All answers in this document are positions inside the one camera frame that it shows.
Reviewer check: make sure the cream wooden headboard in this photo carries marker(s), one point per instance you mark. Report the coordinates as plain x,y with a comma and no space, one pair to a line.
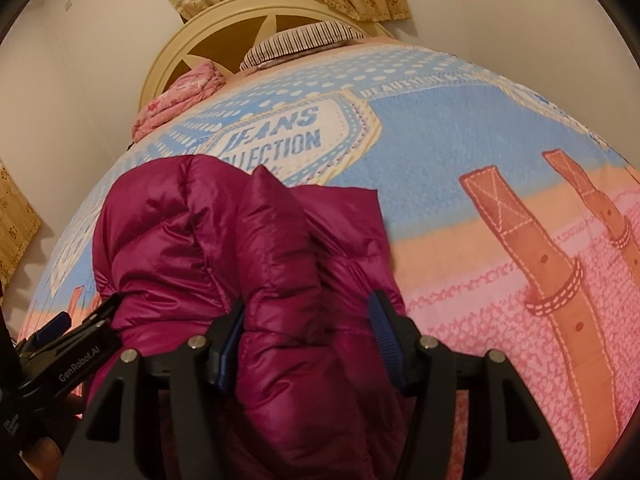
200,35

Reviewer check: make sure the maroon puffer jacket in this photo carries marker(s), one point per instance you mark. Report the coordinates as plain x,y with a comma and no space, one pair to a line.
210,240

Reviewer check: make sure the blue and pink printed blanket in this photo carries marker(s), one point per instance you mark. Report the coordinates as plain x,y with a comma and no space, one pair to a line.
450,135

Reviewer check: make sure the person's left hand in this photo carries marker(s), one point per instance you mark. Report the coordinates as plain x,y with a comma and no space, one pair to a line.
45,452

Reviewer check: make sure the beige patterned side curtain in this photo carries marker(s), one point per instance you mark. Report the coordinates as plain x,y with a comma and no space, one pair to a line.
15,225

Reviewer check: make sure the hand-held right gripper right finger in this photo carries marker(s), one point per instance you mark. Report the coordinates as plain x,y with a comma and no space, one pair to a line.
387,340

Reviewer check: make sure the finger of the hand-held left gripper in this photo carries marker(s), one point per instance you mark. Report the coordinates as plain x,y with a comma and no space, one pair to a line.
52,326
100,310

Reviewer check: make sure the grey striped pillow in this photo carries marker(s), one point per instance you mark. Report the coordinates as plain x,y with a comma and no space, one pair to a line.
305,40

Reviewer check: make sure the folded pink floral blanket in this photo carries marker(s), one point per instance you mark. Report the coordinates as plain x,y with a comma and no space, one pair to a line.
175,102

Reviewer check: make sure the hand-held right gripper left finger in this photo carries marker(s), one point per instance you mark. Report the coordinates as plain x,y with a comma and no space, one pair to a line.
227,345

